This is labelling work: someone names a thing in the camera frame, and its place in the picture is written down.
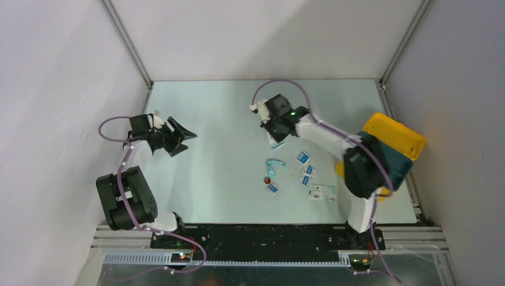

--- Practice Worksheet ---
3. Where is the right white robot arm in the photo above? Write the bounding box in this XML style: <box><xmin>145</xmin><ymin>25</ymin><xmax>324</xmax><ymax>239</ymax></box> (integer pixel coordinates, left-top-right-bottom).
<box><xmin>250</xmin><ymin>94</ymin><xmax>393</xmax><ymax>249</ymax></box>

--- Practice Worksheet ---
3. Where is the teal gauze dressing packet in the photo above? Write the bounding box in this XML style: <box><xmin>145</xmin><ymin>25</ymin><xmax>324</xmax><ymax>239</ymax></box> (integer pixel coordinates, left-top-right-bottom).
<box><xmin>268</xmin><ymin>135</ymin><xmax>285</xmax><ymax>150</ymax></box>

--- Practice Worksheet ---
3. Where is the twisted teal wrapper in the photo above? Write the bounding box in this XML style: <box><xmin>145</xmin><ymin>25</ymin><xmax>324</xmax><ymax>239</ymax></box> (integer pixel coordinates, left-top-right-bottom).
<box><xmin>266</xmin><ymin>158</ymin><xmax>286</xmax><ymax>179</ymax></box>

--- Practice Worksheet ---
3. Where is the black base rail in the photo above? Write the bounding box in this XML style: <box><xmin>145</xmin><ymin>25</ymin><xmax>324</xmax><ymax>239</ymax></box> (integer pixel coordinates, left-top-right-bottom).
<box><xmin>149</xmin><ymin>223</ymin><xmax>385</xmax><ymax>263</ymax></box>

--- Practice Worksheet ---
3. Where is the teal divided plastic tray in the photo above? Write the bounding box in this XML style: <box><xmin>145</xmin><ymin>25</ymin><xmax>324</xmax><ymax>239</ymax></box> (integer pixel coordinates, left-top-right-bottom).
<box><xmin>378</xmin><ymin>140</ymin><xmax>413</xmax><ymax>192</ymax></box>

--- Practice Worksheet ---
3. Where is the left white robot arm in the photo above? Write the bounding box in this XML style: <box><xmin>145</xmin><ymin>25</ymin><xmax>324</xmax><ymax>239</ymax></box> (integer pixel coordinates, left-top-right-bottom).
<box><xmin>96</xmin><ymin>113</ymin><xmax>197</xmax><ymax>248</ymax></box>

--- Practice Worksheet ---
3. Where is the grey slotted cable duct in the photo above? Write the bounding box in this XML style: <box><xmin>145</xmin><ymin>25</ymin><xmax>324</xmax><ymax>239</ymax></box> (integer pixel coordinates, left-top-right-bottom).
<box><xmin>103</xmin><ymin>252</ymin><xmax>352</xmax><ymax>267</ymax></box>

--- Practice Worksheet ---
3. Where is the yellow medicine kit box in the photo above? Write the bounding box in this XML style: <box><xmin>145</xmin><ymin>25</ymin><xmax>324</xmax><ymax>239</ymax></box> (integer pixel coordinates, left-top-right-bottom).
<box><xmin>336</xmin><ymin>113</ymin><xmax>427</xmax><ymax>198</ymax></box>

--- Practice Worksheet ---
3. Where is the white flat labelled packet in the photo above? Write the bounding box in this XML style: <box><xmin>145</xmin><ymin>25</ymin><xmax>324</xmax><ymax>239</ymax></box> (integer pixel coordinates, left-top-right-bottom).
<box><xmin>308</xmin><ymin>184</ymin><xmax>336</xmax><ymax>202</ymax></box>

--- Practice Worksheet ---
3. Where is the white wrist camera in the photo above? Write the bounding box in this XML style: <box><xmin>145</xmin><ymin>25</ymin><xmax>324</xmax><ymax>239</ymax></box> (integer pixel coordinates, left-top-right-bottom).
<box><xmin>250</xmin><ymin>100</ymin><xmax>271</xmax><ymax>123</ymax></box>
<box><xmin>151</xmin><ymin>110</ymin><xmax>164</xmax><ymax>129</ymax></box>

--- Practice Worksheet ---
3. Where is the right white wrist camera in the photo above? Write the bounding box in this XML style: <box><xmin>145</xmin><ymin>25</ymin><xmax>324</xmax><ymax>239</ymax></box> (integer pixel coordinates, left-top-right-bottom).
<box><xmin>250</xmin><ymin>100</ymin><xmax>271</xmax><ymax>123</ymax></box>

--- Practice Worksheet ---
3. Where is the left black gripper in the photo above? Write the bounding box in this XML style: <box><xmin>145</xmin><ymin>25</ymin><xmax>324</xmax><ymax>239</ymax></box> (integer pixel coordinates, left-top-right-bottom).
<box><xmin>151</xmin><ymin>117</ymin><xmax>197</xmax><ymax>157</ymax></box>

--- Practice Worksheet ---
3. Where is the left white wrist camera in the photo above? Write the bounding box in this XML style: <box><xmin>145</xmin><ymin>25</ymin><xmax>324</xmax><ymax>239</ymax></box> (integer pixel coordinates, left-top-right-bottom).
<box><xmin>151</xmin><ymin>110</ymin><xmax>164</xmax><ymax>129</ymax></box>

